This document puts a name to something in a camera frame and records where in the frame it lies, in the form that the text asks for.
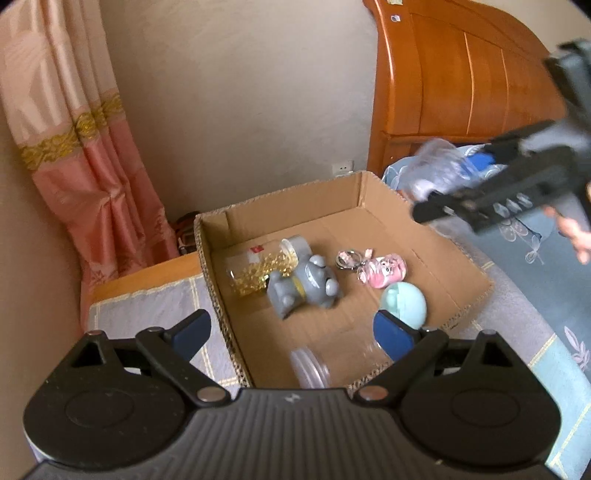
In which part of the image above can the yellow capsule jar red label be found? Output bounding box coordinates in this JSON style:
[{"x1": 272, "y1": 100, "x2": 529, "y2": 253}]
[{"x1": 230, "y1": 234, "x2": 314, "y2": 297}]

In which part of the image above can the person's right hand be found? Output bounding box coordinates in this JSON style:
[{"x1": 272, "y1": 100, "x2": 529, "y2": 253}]
[{"x1": 543, "y1": 179, "x2": 591, "y2": 265}]

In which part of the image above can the dark object behind table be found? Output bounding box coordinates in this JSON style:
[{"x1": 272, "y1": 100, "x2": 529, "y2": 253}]
[{"x1": 172, "y1": 211, "x2": 200, "y2": 256}]

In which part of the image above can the brown cardboard box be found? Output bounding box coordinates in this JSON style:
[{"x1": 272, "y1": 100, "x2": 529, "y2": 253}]
[{"x1": 193, "y1": 170, "x2": 495, "y2": 389}]

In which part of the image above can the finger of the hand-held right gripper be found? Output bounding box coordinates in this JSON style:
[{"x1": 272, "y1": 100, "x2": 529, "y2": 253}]
[
  {"x1": 464, "y1": 120, "x2": 570, "y2": 175},
  {"x1": 412, "y1": 184, "x2": 488, "y2": 226}
]

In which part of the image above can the wooden headboard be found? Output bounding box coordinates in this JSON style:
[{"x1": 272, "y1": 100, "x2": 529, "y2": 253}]
[{"x1": 362, "y1": 0, "x2": 591, "y2": 182}]

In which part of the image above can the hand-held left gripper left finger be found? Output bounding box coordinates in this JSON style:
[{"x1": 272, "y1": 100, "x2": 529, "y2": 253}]
[{"x1": 68, "y1": 309, "x2": 232, "y2": 408}]

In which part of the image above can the teal round ball case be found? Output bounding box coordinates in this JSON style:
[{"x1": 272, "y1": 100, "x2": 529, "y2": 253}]
[{"x1": 379, "y1": 282, "x2": 428, "y2": 331}]

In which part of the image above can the wooden bedside table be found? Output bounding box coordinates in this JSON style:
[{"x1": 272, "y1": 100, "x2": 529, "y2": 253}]
[{"x1": 89, "y1": 250, "x2": 205, "y2": 302}]

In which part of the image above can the pink keychain toy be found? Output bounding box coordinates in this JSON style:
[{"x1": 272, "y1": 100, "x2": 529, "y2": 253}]
[{"x1": 335, "y1": 248, "x2": 408, "y2": 289}]

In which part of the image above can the grey hippo toy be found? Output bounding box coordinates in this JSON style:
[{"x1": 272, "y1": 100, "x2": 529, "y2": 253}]
[{"x1": 266, "y1": 253, "x2": 342, "y2": 320}]

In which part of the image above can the pink patterned curtain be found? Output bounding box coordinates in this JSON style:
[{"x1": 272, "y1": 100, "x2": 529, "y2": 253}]
[{"x1": 0, "y1": 0, "x2": 181, "y2": 334}]

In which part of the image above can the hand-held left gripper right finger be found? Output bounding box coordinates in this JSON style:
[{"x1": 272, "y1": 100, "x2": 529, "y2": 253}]
[{"x1": 354, "y1": 309, "x2": 525, "y2": 407}]

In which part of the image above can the clear plastic jar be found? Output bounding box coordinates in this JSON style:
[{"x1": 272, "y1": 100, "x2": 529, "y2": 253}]
[{"x1": 289, "y1": 329, "x2": 394, "y2": 389}]

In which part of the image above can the clear bottle with white label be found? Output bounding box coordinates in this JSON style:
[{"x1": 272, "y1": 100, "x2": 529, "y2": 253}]
[{"x1": 401, "y1": 137, "x2": 491, "y2": 205}]

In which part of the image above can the blue floral bed sheet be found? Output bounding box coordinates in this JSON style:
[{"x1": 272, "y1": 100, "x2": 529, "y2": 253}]
[{"x1": 381, "y1": 143, "x2": 591, "y2": 371}]

